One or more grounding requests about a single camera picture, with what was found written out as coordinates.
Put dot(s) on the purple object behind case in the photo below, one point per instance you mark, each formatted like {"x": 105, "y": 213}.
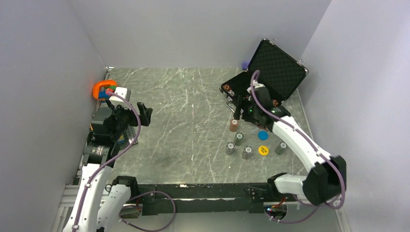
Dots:
{"x": 244, "y": 65}

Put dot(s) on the red poker chip stack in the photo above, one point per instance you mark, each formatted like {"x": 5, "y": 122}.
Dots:
{"x": 233, "y": 125}

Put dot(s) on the blue round button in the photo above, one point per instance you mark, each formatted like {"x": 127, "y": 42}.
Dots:
{"x": 262, "y": 135}

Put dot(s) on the black poker chip case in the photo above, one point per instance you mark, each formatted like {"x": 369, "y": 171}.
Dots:
{"x": 279, "y": 73}

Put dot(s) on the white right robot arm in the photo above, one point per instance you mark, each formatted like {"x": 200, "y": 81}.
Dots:
{"x": 326, "y": 174}

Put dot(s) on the yellow dealer button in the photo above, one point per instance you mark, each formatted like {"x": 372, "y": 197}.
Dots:
{"x": 263, "y": 150}

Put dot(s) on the aluminium frame rail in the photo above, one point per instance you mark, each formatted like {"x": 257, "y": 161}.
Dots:
{"x": 69, "y": 196}

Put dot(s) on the perforated metal plate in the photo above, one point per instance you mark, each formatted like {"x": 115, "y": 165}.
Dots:
{"x": 127, "y": 138}

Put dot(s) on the orange plastic bowl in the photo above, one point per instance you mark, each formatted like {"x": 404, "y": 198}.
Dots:
{"x": 102, "y": 86}

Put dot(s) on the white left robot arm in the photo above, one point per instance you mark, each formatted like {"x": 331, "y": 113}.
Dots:
{"x": 107, "y": 125}

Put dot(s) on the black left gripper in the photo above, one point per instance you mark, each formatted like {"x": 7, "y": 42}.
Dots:
{"x": 134, "y": 122}

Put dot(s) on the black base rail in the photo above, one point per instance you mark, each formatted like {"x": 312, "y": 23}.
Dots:
{"x": 157, "y": 199}

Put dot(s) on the blue toy block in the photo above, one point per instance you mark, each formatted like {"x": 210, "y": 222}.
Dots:
{"x": 103, "y": 95}

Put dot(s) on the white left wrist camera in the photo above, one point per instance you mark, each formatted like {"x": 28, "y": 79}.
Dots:
{"x": 123, "y": 93}

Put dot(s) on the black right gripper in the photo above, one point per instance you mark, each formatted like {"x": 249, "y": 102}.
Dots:
{"x": 245, "y": 102}

